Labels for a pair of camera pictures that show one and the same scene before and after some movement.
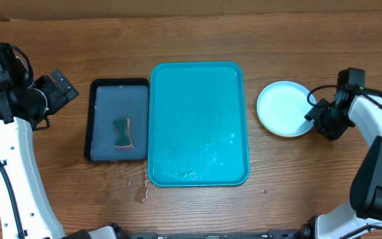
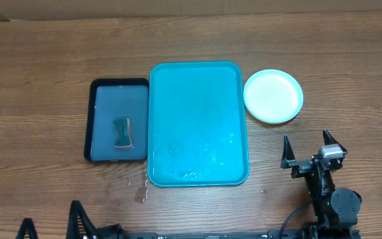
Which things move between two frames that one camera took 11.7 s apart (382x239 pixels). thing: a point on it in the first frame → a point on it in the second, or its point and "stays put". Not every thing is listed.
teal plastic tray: x=197 y=127 stays put
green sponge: x=123 y=139 stays put
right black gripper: x=325 y=119 → x=307 y=166
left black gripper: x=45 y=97 → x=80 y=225
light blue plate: x=282 y=107 → x=273 y=96
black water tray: x=113 y=99 stays put
